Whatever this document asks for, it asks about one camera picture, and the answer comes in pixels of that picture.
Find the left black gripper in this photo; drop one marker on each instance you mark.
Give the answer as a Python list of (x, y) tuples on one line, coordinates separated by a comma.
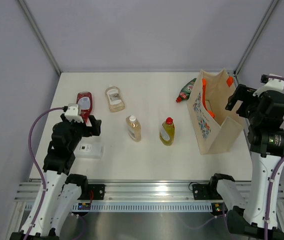
[(89, 131)]

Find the aluminium mounting rail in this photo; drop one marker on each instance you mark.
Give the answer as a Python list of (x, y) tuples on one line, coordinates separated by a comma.
[(137, 191)]

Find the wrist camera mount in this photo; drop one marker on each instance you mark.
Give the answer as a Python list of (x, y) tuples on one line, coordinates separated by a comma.
[(269, 83), (73, 113)]

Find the canvas bag orange handles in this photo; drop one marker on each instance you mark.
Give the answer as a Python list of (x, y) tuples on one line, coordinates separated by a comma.
[(216, 128)]

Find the right aluminium frame post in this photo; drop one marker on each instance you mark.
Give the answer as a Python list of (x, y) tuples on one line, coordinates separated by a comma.
[(257, 34)]

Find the green Fairy dish soap bottle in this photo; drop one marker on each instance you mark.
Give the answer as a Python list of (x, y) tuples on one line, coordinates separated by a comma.
[(186, 91)]

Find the left aluminium frame post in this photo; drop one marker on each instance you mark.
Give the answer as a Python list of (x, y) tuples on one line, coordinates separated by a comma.
[(25, 9)]

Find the aluminium frame post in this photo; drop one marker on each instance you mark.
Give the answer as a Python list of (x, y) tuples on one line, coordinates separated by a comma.
[(257, 34), (25, 9)]

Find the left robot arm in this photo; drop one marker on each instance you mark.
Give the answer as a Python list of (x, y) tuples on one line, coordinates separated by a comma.
[(60, 189)]

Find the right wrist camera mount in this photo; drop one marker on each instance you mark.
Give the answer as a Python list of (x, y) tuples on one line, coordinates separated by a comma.
[(269, 83)]

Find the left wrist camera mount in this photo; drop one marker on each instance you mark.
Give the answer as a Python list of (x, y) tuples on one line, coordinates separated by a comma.
[(73, 113)]

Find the red ketchup bottle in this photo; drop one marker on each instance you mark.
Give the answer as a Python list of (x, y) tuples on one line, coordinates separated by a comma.
[(84, 100)]

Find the white slotted cable duct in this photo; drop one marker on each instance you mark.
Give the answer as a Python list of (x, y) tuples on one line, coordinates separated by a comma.
[(140, 207)]

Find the clear Malory soap bottle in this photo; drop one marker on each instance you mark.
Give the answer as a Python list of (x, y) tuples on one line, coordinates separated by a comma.
[(114, 98)]

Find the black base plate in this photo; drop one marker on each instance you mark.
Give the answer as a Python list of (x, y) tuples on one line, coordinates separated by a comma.
[(205, 192), (92, 192)]

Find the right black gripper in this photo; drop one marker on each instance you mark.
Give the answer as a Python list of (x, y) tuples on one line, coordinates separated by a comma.
[(245, 94)]

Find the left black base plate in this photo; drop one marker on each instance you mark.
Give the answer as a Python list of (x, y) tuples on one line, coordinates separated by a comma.
[(92, 192)]

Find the yellow dish soap red cap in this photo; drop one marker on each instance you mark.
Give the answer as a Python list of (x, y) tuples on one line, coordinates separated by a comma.
[(167, 132)]

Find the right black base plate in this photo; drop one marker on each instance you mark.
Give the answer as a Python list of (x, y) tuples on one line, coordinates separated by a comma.
[(205, 192)]

